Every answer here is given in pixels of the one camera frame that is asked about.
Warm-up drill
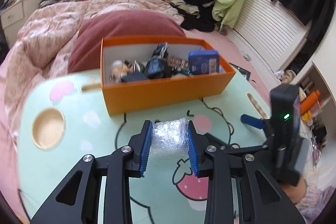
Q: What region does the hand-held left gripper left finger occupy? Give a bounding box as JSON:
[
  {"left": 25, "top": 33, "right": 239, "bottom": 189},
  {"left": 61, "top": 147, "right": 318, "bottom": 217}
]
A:
[{"left": 30, "top": 120, "right": 153, "bottom": 224}]

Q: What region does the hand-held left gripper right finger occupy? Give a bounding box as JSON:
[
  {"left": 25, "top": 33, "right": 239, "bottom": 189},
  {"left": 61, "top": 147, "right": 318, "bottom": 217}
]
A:
[{"left": 187, "top": 120, "right": 306, "bottom": 224}]

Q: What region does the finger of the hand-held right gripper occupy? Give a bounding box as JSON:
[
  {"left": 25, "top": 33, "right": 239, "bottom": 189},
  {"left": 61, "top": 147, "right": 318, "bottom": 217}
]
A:
[
  {"left": 204, "top": 132, "right": 275, "bottom": 161},
  {"left": 241, "top": 113, "right": 274, "bottom": 136}
]

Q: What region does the clear plastic wrap ball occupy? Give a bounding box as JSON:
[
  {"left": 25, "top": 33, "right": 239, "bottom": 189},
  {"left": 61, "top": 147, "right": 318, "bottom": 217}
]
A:
[{"left": 150, "top": 117, "right": 190, "bottom": 157}]

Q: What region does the orange cardboard box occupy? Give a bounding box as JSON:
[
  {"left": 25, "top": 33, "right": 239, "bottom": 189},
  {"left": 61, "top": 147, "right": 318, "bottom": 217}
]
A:
[{"left": 100, "top": 35, "right": 237, "bottom": 116}]

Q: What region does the blue tin box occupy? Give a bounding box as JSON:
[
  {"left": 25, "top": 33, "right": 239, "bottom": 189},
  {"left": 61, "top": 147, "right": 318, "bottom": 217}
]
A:
[{"left": 188, "top": 50, "right": 220, "bottom": 75}]

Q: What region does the brown fur ball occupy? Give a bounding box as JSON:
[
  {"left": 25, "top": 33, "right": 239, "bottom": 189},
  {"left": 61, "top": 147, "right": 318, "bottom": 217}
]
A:
[{"left": 110, "top": 59, "right": 132, "bottom": 82}]

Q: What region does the silver cone spinning top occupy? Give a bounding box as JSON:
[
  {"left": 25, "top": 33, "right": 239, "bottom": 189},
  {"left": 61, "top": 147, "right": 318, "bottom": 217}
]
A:
[{"left": 131, "top": 61, "right": 145, "bottom": 73}]

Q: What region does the blue toy car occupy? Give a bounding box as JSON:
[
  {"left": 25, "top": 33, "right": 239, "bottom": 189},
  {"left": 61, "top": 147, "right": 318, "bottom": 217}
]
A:
[{"left": 145, "top": 42, "right": 172, "bottom": 79}]

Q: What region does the brown card box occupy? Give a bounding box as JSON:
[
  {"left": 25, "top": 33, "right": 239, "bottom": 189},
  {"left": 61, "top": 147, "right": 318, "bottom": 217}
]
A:
[{"left": 166, "top": 54, "right": 190, "bottom": 70}]

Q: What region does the green cartoon desktop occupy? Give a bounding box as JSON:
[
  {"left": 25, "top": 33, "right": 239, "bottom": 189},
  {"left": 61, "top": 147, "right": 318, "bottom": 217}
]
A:
[{"left": 17, "top": 72, "right": 277, "bottom": 224}]

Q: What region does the orange bottle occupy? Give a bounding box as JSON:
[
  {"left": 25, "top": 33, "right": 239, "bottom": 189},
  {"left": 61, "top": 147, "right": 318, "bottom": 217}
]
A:
[{"left": 300, "top": 90, "right": 321, "bottom": 115}]

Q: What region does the cream cloth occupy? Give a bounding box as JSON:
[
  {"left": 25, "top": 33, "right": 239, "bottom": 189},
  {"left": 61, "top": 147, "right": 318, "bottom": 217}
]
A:
[{"left": 275, "top": 69, "right": 298, "bottom": 83}]

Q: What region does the white louvered wardrobe door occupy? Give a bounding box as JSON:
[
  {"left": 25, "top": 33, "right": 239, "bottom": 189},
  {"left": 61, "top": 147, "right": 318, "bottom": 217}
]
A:
[{"left": 226, "top": 0, "right": 313, "bottom": 71}]

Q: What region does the dark red pillow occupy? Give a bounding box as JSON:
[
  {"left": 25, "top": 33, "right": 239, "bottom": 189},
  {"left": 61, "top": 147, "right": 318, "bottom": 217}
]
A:
[{"left": 67, "top": 10, "right": 187, "bottom": 74}]

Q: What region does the beige clothes pile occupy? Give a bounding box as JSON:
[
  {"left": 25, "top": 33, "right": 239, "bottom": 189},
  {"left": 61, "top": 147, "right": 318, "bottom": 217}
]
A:
[{"left": 170, "top": 0, "right": 200, "bottom": 18}]

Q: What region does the pink floral quilt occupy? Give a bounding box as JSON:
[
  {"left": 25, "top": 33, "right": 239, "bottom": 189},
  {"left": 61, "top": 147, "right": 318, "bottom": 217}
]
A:
[{"left": 5, "top": 0, "right": 185, "bottom": 110}]

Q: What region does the white drawer cabinet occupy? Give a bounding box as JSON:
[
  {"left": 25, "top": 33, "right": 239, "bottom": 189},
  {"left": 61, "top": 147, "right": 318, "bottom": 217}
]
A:
[{"left": 0, "top": 0, "right": 26, "bottom": 41}]

